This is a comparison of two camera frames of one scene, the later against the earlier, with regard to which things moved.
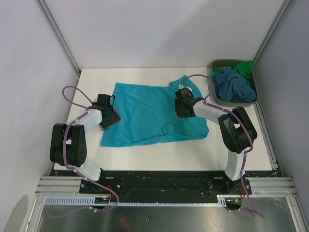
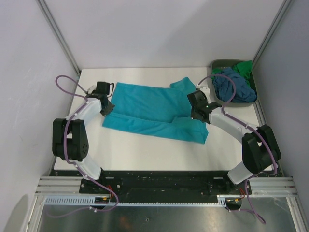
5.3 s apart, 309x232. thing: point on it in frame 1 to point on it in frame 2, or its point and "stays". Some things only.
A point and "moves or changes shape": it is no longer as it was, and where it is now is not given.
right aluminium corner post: (285, 5) stays
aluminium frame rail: (67, 186) stays
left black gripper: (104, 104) to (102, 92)
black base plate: (133, 186) stays
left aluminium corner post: (60, 33) stays
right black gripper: (177, 110) to (193, 115)
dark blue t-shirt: (229, 86) stays
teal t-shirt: (147, 115) moves or changes shape
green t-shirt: (243, 69) stays
